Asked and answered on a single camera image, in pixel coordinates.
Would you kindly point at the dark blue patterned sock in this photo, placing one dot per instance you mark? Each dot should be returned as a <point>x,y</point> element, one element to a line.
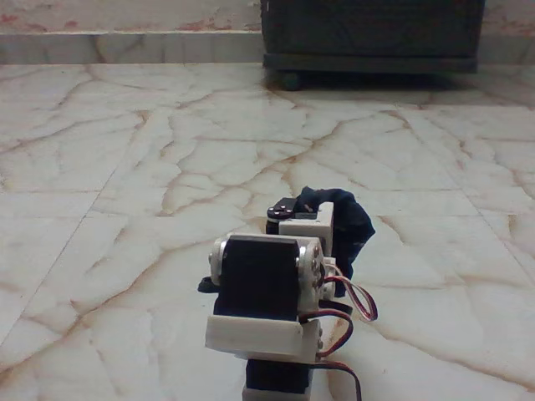
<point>355,221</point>

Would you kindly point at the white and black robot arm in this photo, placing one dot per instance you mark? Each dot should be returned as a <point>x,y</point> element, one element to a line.
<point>259,271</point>

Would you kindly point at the dark wooden cabinet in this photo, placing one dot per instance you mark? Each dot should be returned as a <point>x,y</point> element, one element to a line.
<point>372,29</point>

